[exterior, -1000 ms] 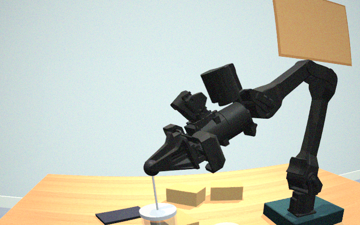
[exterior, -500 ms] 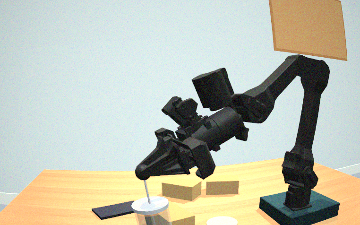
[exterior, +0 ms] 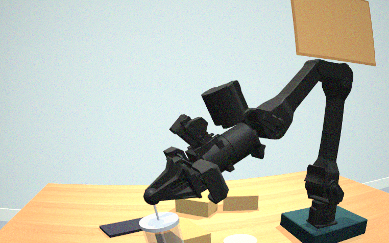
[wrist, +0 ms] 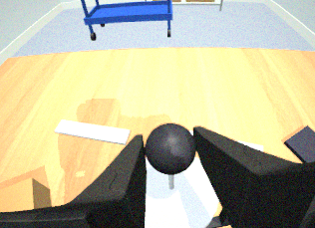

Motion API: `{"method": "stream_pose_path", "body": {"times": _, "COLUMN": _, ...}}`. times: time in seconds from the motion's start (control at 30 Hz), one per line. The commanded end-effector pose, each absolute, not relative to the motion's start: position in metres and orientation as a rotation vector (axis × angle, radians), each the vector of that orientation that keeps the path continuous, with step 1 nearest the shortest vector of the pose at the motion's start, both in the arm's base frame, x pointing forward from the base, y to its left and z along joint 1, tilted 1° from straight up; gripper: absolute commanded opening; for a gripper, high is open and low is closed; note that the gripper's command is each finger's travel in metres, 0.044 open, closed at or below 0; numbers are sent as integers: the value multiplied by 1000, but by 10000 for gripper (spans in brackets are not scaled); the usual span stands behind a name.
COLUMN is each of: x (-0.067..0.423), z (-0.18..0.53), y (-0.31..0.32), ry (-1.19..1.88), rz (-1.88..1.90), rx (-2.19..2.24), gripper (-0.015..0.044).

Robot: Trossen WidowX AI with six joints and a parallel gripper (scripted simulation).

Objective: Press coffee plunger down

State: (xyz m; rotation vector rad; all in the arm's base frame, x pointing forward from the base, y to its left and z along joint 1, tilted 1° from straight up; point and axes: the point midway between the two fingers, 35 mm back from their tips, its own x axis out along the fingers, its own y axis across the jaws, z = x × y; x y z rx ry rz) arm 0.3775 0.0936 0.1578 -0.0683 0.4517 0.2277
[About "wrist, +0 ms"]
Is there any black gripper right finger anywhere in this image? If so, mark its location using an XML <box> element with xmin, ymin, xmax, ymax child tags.
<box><xmin>193</xmin><ymin>125</ymin><xmax>315</xmax><ymax>228</ymax></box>

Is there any white coffee press with black knob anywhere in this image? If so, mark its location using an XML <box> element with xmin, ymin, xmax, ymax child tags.
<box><xmin>145</xmin><ymin>122</ymin><xmax>230</xmax><ymax>228</ymax></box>

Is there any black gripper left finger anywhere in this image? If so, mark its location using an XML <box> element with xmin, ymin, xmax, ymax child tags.
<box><xmin>0</xmin><ymin>134</ymin><xmax>147</xmax><ymax>228</ymax></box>

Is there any white flat bar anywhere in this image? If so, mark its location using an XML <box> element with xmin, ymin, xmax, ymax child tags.
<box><xmin>189</xmin><ymin>130</ymin><xmax>263</xmax><ymax>151</ymax></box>
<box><xmin>54</xmin><ymin>120</ymin><xmax>131</xmax><ymax>145</ymax></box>

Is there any tan rectangular block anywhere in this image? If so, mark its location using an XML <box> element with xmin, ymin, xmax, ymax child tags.
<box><xmin>0</xmin><ymin>178</ymin><xmax>52</xmax><ymax>213</ymax></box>

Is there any dark grey flat bar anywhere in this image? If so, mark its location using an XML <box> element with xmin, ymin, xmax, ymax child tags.
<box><xmin>283</xmin><ymin>125</ymin><xmax>315</xmax><ymax>163</ymax></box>

